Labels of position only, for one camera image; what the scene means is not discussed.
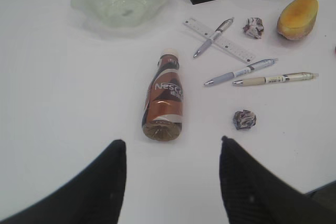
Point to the clear plastic ruler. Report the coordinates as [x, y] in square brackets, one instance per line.
[221, 42]

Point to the golden bread roll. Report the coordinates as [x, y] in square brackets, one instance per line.
[297, 19]

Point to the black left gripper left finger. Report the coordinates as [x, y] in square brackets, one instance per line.
[95, 195]

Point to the grey pen across ruler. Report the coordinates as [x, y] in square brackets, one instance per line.
[220, 29]

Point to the blue grip pen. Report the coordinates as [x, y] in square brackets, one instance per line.
[246, 70]

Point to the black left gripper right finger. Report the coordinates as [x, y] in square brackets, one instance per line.
[252, 194]

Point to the brown Nescafe coffee bottle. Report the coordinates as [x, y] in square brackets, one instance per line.
[163, 110]

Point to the paper ball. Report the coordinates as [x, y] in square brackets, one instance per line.
[254, 27]
[244, 119]

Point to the beige grip pen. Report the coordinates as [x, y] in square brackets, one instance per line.
[300, 76]

